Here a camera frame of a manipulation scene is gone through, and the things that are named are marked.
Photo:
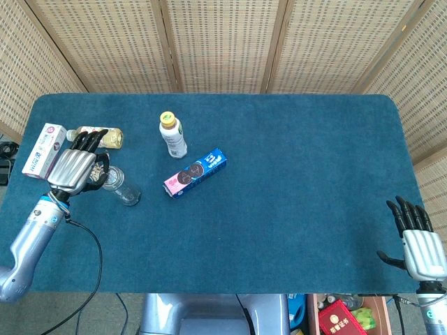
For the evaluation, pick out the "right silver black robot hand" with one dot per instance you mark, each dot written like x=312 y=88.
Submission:
x=424 y=251

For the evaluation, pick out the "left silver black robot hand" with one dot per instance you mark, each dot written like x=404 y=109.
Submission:
x=71 y=169

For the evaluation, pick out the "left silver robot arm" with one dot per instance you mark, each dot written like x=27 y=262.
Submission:
x=31 y=240

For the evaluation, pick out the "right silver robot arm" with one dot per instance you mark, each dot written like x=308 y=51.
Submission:
x=434 y=314

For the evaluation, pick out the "clear glass jar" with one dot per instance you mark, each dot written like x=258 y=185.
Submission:
x=127 y=195

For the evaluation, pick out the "white pink toothpaste box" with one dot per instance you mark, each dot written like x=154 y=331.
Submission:
x=40 y=150

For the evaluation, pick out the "yellow drink bottle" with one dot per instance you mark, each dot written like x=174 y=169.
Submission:
x=113 y=137

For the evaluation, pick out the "black floor device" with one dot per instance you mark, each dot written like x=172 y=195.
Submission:
x=5 y=167

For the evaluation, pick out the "pink cardboard box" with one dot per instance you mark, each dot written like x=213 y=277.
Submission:
x=380 y=310

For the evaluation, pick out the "green snack packet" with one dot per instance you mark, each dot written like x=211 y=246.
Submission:
x=365 y=318

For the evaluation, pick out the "white bottle yellow cap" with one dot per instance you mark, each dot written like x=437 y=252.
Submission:
x=173 y=139

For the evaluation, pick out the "red booklet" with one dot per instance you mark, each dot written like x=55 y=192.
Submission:
x=337 y=319

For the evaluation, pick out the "blue cookie box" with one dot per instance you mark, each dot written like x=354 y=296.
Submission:
x=199 y=171

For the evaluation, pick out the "blue plastic container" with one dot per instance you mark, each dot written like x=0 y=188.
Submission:
x=297 y=308

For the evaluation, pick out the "blue tablecloth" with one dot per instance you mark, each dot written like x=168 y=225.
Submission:
x=279 y=174

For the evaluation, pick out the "silver robot torso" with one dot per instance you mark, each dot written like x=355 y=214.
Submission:
x=209 y=314

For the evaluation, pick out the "woven bamboo folding screen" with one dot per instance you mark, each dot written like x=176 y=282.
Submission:
x=227 y=42

